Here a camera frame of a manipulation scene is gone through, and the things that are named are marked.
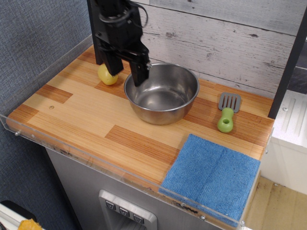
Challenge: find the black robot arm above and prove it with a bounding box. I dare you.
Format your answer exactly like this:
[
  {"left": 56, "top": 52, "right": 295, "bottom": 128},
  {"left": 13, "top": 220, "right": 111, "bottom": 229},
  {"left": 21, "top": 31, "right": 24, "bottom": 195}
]
[{"left": 94, "top": 0, "right": 150, "bottom": 87}]

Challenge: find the black vertical post left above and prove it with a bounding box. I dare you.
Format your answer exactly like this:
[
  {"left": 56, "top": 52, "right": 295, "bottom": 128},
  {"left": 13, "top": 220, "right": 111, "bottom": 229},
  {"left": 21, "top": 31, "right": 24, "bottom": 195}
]
[{"left": 87, "top": 0, "right": 103, "bottom": 65}]

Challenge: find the blue microfibre cloth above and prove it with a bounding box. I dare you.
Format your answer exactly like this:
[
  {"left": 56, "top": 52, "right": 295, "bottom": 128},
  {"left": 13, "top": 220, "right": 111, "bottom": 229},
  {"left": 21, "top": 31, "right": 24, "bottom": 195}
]
[{"left": 159, "top": 134, "right": 260, "bottom": 227}]

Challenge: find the clear acrylic table guard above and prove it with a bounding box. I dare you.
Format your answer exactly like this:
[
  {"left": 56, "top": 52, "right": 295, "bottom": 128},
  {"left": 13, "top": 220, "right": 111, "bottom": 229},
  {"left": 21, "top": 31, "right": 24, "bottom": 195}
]
[{"left": 0, "top": 37, "right": 273, "bottom": 214}]

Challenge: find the black white device bottom left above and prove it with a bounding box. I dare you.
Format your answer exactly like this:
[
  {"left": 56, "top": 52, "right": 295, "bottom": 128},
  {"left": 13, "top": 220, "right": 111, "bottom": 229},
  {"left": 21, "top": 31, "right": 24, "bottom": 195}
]
[{"left": 0, "top": 200, "right": 37, "bottom": 230}]

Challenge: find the black vertical post right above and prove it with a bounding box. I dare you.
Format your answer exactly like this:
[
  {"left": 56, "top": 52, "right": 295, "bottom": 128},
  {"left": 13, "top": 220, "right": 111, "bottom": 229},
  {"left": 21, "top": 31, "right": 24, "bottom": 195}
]
[{"left": 268, "top": 9, "right": 307, "bottom": 119}]

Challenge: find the stainless steel bowl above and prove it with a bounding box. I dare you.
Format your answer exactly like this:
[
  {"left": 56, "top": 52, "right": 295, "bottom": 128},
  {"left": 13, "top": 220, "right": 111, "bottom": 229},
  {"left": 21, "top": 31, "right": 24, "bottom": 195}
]
[{"left": 124, "top": 63, "right": 200, "bottom": 125}]

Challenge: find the yellow object bottom left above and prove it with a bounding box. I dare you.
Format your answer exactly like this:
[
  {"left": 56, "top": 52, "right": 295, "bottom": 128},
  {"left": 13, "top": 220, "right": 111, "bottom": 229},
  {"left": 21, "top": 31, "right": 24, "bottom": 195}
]
[{"left": 17, "top": 219, "right": 43, "bottom": 230}]

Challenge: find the grey spatula green handle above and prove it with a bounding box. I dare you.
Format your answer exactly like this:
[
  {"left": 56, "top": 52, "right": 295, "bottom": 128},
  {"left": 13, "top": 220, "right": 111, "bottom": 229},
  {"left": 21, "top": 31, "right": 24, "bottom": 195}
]
[{"left": 217, "top": 92, "right": 241, "bottom": 133}]

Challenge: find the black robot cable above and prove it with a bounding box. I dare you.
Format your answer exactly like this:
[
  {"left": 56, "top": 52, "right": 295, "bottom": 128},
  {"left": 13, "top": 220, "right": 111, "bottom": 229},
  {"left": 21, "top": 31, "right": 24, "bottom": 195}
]
[{"left": 130, "top": 1, "right": 149, "bottom": 29}]

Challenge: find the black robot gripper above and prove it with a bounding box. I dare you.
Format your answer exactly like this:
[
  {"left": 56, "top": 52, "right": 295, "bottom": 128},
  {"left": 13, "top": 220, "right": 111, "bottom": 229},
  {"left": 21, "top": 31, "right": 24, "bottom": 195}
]
[{"left": 95, "top": 9, "right": 150, "bottom": 87}]

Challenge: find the white toy sink unit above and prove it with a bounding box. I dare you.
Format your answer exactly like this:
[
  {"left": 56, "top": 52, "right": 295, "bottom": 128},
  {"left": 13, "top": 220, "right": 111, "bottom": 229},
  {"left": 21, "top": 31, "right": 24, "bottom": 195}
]
[{"left": 260, "top": 90, "right": 307, "bottom": 194}]

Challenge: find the yellow potato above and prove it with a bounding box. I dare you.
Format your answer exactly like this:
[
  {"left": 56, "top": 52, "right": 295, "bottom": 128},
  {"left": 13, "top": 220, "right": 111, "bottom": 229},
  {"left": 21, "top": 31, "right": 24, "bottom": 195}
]
[{"left": 97, "top": 64, "right": 118, "bottom": 85}]

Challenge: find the black vertical post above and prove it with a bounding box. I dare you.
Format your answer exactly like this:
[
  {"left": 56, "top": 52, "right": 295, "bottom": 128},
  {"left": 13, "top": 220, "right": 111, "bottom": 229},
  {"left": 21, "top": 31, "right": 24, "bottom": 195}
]
[
  {"left": 87, "top": 0, "right": 103, "bottom": 65},
  {"left": 268, "top": 9, "right": 307, "bottom": 119}
]

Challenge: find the grey cabinet with dispenser panel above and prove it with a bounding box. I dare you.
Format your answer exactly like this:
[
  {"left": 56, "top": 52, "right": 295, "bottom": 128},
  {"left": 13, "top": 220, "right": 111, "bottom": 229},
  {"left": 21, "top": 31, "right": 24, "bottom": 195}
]
[{"left": 47, "top": 149, "right": 233, "bottom": 230}]

